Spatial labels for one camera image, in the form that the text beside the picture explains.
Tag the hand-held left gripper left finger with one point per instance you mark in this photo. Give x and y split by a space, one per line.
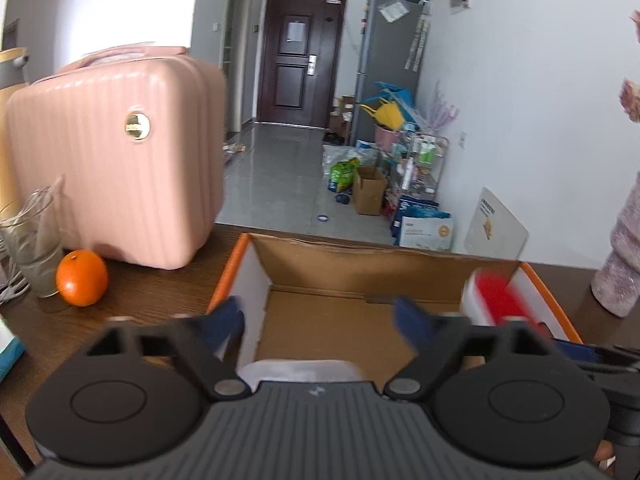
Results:
227 317

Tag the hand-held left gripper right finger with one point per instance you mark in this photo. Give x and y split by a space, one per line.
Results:
412 322

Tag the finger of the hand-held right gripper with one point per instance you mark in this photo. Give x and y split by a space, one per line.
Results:
575 350

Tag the white brush with red bristles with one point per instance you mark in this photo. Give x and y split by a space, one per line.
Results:
495 295

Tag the red orange cardboard box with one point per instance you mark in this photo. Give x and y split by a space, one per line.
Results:
325 320

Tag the white plastic case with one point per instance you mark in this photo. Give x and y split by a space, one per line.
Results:
300 370

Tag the white carton with orange print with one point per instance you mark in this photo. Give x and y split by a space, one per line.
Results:
425 234

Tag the pink glitter vase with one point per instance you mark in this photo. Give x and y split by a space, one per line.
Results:
620 270

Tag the blue white carton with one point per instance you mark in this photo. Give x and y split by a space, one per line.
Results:
412 206

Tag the white board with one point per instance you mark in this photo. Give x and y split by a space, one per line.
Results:
495 227

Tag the open brown cardboard box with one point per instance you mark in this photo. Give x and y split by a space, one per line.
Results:
370 195

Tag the dark slipper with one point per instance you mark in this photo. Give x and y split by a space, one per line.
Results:
343 199

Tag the orange fruit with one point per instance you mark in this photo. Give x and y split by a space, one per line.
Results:
82 277

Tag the green printed bag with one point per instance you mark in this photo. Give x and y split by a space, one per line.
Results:
342 175

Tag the clear plastic bag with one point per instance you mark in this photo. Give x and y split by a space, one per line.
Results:
340 152

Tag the pink bucket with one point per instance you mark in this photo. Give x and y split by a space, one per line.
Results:
386 137

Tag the pink ribbed suitcase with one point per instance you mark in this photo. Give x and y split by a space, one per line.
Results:
100 170

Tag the clear glass cup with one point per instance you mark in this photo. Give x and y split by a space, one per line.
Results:
35 265

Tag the dark shoes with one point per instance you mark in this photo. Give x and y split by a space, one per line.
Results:
332 138

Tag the yellow plastic dustpan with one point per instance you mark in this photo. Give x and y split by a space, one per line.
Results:
387 115

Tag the purple decorative branches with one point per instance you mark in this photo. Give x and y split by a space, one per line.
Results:
440 110

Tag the cardboard boxes by door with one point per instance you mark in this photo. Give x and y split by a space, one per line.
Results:
341 115

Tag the blue tissue box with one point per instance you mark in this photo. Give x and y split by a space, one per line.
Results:
7 355

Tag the dark brown entrance door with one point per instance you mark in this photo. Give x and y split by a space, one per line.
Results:
300 85

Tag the yellow thermos jug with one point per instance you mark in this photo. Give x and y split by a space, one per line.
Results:
6 160

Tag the grey refrigerator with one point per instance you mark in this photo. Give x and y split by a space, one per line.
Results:
385 50

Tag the clear folded umbrella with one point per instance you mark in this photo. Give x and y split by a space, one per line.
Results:
419 42

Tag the paper sheet on refrigerator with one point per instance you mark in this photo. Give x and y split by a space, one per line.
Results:
394 11

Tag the blue plastic frame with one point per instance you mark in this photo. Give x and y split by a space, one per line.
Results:
395 92

